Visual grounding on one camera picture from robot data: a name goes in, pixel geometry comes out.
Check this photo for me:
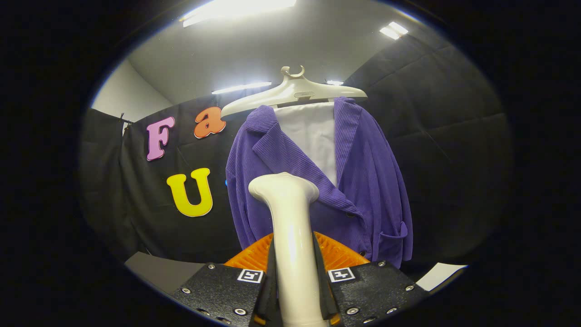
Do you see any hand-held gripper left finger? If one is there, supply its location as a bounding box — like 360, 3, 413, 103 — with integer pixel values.
170, 233, 278, 327

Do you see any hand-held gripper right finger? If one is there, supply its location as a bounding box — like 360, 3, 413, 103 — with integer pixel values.
311, 231, 429, 327

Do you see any white garment steamer head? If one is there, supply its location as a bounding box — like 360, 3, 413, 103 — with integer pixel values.
248, 172, 330, 327

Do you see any purple corduroy jacket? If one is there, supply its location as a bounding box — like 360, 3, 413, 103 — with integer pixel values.
226, 96, 414, 269

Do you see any grey cabinet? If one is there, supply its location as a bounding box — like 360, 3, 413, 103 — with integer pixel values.
125, 251, 207, 295

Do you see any white flat board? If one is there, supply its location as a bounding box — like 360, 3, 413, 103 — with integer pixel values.
415, 263, 468, 292

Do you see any black backdrop cloth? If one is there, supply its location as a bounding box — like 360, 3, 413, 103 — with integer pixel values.
78, 27, 513, 273

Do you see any white plastic hanger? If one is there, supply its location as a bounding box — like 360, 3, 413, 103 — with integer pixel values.
221, 65, 368, 119

